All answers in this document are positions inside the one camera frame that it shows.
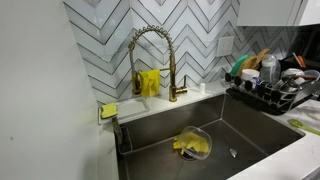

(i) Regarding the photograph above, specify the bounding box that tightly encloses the green plastic spoon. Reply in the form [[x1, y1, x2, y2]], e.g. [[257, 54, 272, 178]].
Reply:
[[287, 118, 320, 136]]

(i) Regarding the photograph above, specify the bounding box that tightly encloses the stainless steel sink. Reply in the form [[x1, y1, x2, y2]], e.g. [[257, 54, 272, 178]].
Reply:
[[114, 93, 307, 180]]

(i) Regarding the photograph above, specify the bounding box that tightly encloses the metal sink caddy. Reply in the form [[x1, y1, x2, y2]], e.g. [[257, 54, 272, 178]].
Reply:
[[112, 116, 134, 155]]

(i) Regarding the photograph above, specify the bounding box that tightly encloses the black sink drain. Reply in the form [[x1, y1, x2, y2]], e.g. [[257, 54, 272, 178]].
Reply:
[[174, 148, 198, 162]]

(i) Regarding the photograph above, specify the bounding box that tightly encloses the small silver sink fitting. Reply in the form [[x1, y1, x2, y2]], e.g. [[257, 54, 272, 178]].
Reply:
[[229, 147, 239, 159]]

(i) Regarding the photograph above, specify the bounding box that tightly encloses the black dish rack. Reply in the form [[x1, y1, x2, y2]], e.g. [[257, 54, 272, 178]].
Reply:
[[225, 73, 320, 116]]

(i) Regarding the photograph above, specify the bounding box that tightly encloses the yellow cloth on faucet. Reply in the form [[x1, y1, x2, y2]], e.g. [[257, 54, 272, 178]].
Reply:
[[138, 68, 162, 98]]

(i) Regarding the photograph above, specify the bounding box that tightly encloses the gold spring kitchen faucet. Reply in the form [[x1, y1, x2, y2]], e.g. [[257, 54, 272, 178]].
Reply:
[[127, 24, 189, 103]]

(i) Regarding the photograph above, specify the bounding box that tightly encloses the clear plastic sponge tray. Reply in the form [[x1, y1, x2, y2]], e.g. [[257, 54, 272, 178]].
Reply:
[[98, 96, 152, 125]]

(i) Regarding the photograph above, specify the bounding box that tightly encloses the yellow sponge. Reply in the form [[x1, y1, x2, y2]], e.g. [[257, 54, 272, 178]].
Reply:
[[100, 102, 119, 120]]

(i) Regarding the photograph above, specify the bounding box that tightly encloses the yellow rubber glove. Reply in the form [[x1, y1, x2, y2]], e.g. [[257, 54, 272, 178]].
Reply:
[[171, 131, 210, 155]]

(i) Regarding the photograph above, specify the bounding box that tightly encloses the green plate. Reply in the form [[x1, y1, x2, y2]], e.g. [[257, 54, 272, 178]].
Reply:
[[229, 53, 252, 76]]

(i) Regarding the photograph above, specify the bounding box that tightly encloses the wooden cutting board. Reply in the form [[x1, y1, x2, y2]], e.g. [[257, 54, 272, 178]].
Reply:
[[252, 47, 272, 67], [236, 55, 258, 76]]

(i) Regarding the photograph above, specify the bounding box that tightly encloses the white cup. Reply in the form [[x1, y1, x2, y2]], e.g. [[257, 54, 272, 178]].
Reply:
[[240, 68, 261, 83]]

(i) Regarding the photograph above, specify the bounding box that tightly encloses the clear plastic bottle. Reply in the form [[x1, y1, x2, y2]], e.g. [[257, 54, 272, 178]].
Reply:
[[259, 54, 282, 85]]

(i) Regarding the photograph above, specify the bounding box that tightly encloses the stainless steel bowl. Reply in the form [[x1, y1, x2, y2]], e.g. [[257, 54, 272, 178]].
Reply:
[[280, 76, 302, 95]]

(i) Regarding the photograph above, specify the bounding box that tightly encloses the white upper cabinet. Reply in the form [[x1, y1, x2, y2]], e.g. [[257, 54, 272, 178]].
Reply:
[[236, 0, 320, 27]]

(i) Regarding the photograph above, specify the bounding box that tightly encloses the white bowl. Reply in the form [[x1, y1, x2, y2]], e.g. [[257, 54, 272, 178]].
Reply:
[[281, 67, 305, 79]]

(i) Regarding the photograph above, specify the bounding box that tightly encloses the orange utensil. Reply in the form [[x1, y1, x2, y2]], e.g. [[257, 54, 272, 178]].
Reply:
[[292, 51, 307, 69]]

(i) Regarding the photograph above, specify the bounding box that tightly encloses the pale blue bowl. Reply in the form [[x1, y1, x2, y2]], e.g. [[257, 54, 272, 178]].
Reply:
[[303, 68, 320, 81]]

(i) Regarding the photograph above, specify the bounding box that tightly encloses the dark glass countertop appliance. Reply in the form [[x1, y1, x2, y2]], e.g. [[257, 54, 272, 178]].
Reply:
[[279, 25, 320, 73]]

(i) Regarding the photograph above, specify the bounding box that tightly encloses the white wall outlet plate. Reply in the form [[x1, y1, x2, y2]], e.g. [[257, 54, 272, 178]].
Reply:
[[216, 35, 235, 58]]

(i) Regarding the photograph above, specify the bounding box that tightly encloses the wooden handled utensil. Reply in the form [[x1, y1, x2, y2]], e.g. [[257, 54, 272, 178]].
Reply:
[[290, 73, 320, 81]]

